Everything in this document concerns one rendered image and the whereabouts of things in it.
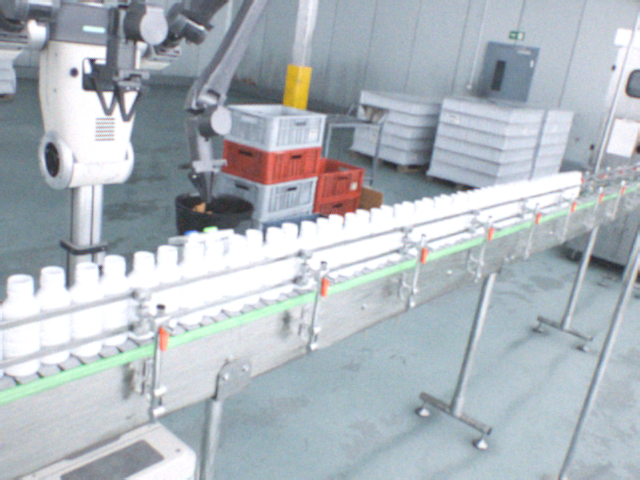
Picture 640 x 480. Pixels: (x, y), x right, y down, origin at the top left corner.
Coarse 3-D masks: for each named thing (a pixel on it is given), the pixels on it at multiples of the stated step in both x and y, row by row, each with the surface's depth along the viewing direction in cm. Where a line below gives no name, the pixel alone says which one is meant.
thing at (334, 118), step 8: (352, 104) 696; (360, 104) 690; (328, 120) 620; (336, 120) 627; (344, 120) 635; (352, 120) 648; (360, 120) 660; (384, 120) 665; (328, 128) 595; (344, 128) 697; (328, 136) 597; (328, 144) 601; (376, 152) 672; (376, 160) 674; (344, 168) 706; (368, 176) 681
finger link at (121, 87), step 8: (104, 72) 112; (112, 72) 110; (112, 80) 110; (120, 80) 110; (120, 88) 110; (128, 88) 111; (136, 88) 112; (144, 88) 113; (120, 96) 111; (136, 96) 115; (144, 96) 114; (120, 104) 112; (136, 104) 114; (120, 112) 113; (128, 120) 115
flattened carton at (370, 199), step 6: (366, 192) 497; (372, 192) 493; (378, 192) 489; (360, 198) 504; (366, 198) 499; (372, 198) 495; (378, 198) 491; (360, 204) 506; (366, 204) 501; (372, 204) 497; (378, 204) 493; (366, 210) 504
